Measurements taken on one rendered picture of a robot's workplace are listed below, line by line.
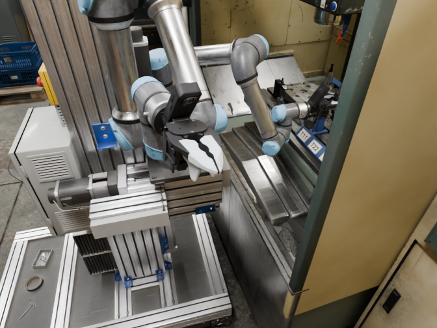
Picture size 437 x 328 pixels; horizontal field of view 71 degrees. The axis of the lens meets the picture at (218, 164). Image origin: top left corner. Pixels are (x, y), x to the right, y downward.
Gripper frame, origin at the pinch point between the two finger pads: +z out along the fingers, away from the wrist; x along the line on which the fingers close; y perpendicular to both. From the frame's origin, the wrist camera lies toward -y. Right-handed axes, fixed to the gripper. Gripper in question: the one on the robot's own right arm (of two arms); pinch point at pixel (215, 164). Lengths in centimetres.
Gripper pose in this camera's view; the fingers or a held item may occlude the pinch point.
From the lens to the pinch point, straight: 48.8
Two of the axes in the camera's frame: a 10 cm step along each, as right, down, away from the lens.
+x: -8.7, 1.9, -4.5
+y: -1.2, 8.1, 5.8
